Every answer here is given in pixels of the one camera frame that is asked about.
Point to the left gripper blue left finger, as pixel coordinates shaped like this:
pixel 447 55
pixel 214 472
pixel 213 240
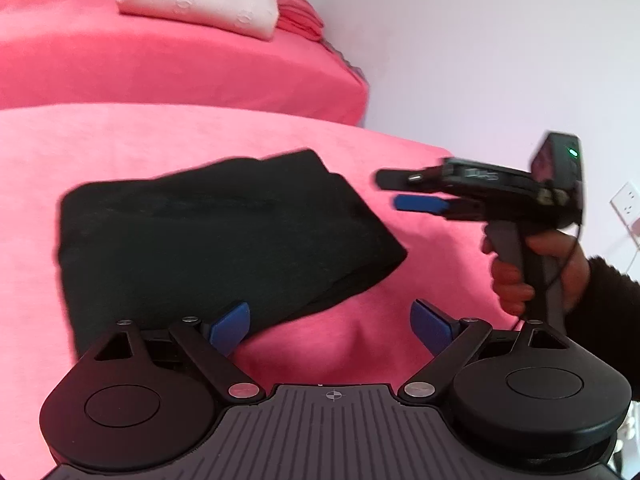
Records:
pixel 209 345

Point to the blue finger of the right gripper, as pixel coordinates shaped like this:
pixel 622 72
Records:
pixel 403 180
pixel 421 204

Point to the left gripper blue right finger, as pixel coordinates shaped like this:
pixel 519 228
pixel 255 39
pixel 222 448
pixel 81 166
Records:
pixel 452 344

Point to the black pants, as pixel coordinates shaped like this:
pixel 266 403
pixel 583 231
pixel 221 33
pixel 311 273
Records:
pixel 283 234

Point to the black sleeved right forearm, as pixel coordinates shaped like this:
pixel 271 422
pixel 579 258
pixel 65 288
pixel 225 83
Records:
pixel 605 320

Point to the person right hand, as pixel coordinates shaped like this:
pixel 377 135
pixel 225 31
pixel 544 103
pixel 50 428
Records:
pixel 566 270

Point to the pink sheet near bed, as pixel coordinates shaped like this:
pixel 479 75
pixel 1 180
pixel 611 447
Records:
pixel 48 151

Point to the folded red blanket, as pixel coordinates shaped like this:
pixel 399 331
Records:
pixel 300 18

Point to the red sheet far bed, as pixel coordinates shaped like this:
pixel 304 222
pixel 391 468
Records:
pixel 85 51

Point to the white wall socket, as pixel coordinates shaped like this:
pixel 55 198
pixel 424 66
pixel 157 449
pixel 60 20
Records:
pixel 626 205

